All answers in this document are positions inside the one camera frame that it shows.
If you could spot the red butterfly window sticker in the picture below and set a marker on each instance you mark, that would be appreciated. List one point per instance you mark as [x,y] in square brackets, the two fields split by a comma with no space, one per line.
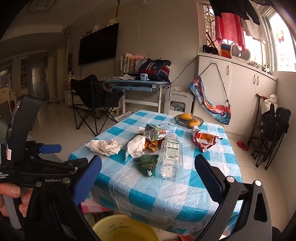
[281,37]

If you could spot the plush toys pile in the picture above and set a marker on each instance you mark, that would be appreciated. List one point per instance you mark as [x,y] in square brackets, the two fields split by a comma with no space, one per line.
[69,81]

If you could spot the black bag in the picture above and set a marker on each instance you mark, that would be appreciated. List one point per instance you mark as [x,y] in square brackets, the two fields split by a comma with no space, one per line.
[209,49]

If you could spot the small white paper scrap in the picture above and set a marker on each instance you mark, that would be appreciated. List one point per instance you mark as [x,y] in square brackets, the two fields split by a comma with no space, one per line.
[141,129]

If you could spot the orange picture box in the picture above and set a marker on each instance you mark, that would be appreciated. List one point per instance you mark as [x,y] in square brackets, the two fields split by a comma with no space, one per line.
[226,51]

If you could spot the row of books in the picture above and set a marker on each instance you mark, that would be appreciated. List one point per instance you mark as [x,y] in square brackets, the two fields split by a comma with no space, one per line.
[126,63]

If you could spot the white sack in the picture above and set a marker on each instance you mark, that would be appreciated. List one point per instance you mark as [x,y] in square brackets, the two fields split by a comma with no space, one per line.
[271,99]

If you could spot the white tissue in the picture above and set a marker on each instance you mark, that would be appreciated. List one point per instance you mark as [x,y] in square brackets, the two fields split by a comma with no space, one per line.
[136,146]
[104,147]

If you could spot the printed drink carton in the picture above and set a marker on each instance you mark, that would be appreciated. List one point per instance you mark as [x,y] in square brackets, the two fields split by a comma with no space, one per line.
[150,133]

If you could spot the wooden folding chair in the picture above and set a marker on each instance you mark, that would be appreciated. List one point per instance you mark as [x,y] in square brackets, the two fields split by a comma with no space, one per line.
[257,115]

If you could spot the blue checkered plastic tablecloth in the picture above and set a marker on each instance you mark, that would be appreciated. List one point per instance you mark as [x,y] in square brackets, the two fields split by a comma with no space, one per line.
[150,197]

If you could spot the yellow plush toy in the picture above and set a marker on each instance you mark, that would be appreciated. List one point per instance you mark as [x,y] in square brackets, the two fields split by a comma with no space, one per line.
[111,22]

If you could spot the pink plush toy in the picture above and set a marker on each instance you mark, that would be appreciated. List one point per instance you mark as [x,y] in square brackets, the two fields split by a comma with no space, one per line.
[138,57]

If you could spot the black hanging garment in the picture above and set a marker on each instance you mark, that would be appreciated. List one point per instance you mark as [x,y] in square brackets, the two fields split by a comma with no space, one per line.
[233,8]

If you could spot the white plush toy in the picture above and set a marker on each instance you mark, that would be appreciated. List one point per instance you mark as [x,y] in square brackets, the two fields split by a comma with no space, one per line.
[95,27]

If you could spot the orange fruit peel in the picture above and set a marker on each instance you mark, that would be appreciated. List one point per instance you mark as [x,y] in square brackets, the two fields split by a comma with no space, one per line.
[154,146]

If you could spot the white window grille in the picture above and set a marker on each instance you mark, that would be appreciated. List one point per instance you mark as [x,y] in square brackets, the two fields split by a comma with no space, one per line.
[209,20]

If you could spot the white television cabinet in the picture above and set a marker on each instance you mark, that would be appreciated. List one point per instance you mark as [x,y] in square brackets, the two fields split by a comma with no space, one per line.
[72,98]

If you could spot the folded black chair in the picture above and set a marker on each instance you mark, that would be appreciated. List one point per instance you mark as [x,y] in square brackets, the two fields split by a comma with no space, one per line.
[277,125]

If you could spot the small grey plush toy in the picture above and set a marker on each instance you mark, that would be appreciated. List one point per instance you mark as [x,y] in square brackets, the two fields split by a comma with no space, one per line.
[85,34]

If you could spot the loose white papers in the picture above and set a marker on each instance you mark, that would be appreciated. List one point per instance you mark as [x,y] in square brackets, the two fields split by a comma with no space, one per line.
[126,76]

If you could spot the navy and red backpack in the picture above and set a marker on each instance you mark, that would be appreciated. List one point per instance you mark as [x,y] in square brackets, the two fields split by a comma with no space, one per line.
[155,69]

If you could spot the pink checkered tablecloth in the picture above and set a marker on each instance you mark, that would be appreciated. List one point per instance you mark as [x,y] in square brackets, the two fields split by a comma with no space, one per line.
[92,207]

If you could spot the yellow plastic bucket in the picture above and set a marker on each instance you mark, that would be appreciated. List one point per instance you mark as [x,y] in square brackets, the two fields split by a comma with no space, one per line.
[138,231]

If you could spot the blue pencil sharpener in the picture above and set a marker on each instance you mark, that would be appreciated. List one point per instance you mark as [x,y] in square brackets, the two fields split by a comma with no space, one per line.
[143,77]

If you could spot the red snack packet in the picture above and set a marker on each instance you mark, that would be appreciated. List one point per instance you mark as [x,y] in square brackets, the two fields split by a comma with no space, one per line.
[203,139]

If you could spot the person's left hand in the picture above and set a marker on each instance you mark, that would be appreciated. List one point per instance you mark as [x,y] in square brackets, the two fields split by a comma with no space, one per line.
[10,190]

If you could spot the clear plastic bottle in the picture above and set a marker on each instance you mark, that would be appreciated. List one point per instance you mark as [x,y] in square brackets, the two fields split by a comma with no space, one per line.
[171,150]

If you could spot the red slipper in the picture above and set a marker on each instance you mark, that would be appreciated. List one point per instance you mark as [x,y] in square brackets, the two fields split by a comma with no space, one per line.
[242,145]

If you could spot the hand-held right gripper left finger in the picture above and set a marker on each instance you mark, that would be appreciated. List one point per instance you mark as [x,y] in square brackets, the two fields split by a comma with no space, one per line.
[87,183]

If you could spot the red hanging knot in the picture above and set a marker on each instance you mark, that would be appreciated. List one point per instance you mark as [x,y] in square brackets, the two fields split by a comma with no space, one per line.
[118,10]

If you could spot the blue study desk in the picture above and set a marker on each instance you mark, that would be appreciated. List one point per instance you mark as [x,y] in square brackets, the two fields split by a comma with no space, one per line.
[134,83]

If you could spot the window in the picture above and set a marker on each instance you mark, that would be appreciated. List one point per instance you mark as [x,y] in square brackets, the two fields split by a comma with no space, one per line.
[284,53]

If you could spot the orange carrots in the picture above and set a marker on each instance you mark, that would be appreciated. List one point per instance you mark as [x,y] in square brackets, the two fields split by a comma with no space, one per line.
[146,144]

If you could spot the small white trinkets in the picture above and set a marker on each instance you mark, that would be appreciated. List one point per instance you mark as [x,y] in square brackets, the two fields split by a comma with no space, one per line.
[257,66]

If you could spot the red gold wall ornament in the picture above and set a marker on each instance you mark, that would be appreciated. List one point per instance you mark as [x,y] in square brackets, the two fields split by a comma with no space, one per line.
[67,30]

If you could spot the light blue tissue pack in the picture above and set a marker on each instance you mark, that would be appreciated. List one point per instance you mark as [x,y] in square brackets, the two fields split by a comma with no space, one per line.
[170,127]

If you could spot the black folding camp chair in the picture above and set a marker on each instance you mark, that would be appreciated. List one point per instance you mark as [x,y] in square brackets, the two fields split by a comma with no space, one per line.
[92,92]

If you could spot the white hanging garment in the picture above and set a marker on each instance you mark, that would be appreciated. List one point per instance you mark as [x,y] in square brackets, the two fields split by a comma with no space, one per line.
[254,29]

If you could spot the black wall television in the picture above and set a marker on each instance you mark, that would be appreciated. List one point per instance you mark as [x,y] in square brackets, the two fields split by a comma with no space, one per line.
[99,45]

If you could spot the colourful hanging bag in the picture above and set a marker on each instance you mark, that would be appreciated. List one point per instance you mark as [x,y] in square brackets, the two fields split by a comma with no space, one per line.
[208,102]

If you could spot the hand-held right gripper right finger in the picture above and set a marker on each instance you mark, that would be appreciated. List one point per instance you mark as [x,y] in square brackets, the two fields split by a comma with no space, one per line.
[208,180]

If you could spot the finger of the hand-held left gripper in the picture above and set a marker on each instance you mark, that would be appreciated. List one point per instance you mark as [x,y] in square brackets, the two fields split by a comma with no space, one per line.
[76,162]
[49,148]

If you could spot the white crumpled cloth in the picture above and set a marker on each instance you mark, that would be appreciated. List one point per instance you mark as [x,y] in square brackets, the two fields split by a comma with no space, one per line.
[178,89]

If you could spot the red hanging garment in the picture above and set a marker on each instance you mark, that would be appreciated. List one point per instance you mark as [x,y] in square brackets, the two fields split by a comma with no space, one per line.
[231,30]

